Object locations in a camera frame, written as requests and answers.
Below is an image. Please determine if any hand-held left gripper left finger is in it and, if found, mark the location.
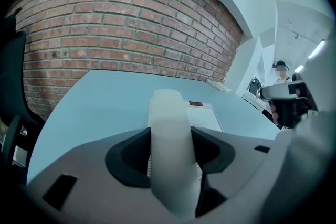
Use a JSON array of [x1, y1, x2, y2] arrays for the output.
[[26, 127, 171, 224]]

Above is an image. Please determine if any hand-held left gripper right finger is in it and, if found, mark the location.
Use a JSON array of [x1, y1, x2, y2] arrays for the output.
[[191, 125, 287, 220]]

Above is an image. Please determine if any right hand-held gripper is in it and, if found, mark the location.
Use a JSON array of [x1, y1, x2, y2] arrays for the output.
[[259, 47, 336, 218]]

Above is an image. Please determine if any black backpack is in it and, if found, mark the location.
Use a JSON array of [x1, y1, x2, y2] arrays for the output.
[[249, 77, 262, 95]]

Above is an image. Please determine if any white desk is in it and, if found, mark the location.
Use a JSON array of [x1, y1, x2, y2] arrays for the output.
[[241, 91, 289, 129]]

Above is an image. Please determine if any yellow-edged book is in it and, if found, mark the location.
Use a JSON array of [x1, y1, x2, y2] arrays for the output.
[[206, 78, 233, 93]]

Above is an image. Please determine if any white telephone base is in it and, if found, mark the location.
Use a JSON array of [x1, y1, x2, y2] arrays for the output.
[[183, 101, 224, 133]]

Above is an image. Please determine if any white box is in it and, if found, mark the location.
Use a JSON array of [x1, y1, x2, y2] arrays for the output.
[[12, 145, 28, 167]]

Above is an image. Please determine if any black office chair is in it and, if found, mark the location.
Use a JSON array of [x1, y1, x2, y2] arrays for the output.
[[0, 7, 45, 166]]

